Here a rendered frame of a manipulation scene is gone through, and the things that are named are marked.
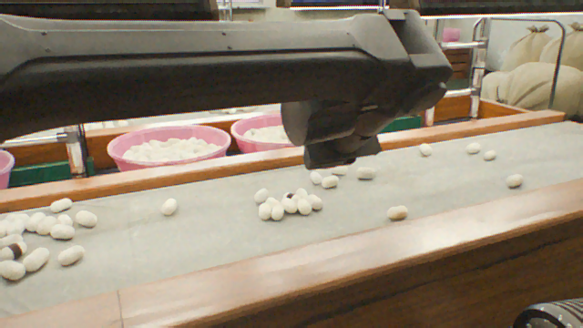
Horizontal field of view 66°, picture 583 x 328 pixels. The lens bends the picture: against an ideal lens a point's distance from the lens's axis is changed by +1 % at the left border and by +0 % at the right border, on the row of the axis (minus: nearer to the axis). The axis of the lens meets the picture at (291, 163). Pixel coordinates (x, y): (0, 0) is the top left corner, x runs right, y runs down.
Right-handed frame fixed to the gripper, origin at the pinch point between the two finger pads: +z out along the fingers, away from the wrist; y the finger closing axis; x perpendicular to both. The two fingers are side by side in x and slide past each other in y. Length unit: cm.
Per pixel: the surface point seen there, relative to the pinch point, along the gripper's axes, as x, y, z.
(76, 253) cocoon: 4.4, 32.0, 12.2
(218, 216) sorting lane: 2.1, 11.0, 16.8
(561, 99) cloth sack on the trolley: -57, -266, 136
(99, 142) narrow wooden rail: -29, 26, 54
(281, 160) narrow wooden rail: -9.0, -6.8, 27.1
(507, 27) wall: -223, -471, 293
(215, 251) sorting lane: 8.5, 14.3, 9.0
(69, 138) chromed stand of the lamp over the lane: -18.8, 31.5, 27.2
